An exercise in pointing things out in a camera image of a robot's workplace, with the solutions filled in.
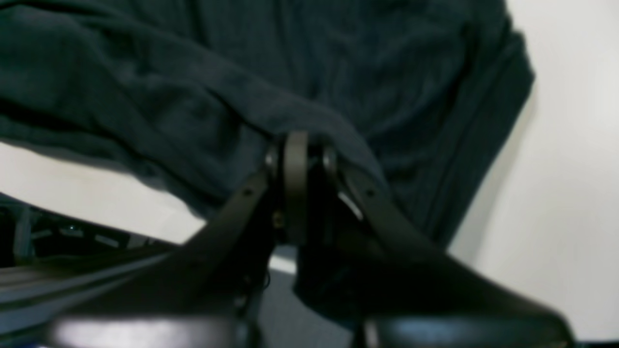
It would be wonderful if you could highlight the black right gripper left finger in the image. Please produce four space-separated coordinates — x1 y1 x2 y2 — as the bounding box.
48 131 310 348

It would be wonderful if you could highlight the black long-sleeve T-shirt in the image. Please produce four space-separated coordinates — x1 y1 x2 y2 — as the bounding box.
0 0 534 247

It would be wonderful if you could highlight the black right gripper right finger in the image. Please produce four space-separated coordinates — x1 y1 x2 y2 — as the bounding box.
300 145 574 348

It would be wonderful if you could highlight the aluminium frame rail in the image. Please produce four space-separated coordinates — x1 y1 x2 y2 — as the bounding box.
0 246 169 348

